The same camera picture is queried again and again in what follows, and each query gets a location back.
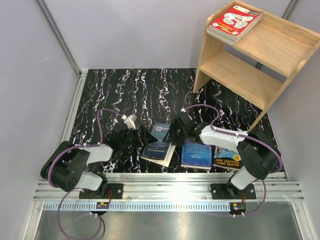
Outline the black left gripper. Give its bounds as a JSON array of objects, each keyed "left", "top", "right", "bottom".
[{"left": 119, "top": 124, "right": 158, "bottom": 149}]

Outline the grey-blue Nineteen Eighty-Four book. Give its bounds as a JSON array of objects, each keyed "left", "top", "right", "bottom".
[{"left": 140, "top": 123, "right": 176, "bottom": 167}]

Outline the blue orange sunset book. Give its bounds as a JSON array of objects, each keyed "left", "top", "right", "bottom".
[{"left": 180, "top": 142, "right": 212, "bottom": 171}]

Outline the purple 117-storey treehouse book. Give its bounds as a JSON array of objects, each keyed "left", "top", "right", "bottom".
[{"left": 206, "top": 25, "right": 251, "bottom": 46}]

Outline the red comic book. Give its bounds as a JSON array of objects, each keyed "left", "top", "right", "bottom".
[{"left": 209, "top": 5, "right": 264, "bottom": 29}]

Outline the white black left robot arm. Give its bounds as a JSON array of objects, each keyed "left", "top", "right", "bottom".
[{"left": 40, "top": 123, "right": 157, "bottom": 199}]

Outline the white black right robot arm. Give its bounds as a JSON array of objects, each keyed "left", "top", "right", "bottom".
[{"left": 163, "top": 112, "right": 283, "bottom": 200}]

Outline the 169-storey treehouse book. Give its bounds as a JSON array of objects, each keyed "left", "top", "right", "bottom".
[{"left": 212, "top": 146, "right": 242, "bottom": 171}]

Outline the wooden two-tier shelf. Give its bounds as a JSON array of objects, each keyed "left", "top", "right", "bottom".
[{"left": 193, "top": 0, "right": 320, "bottom": 130}]

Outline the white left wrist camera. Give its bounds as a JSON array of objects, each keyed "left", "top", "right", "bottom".
[{"left": 121, "top": 114, "right": 137, "bottom": 130}]

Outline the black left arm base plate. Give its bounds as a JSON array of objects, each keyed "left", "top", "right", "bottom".
[{"left": 79, "top": 183, "right": 124, "bottom": 200}]

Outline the aluminium rail frame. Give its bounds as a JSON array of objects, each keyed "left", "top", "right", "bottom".
[{"left": 31, "top": 68, "right": 304, "bottom": 240}]

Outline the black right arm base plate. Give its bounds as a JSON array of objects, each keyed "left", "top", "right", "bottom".
[{"left": 208, "top": 183, "right": 257, "bottom": 200}]

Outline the white slotted cable duct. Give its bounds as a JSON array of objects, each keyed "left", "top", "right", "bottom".
[{"left": 44, "top": 201, "right": 231, "bottom": 212}]

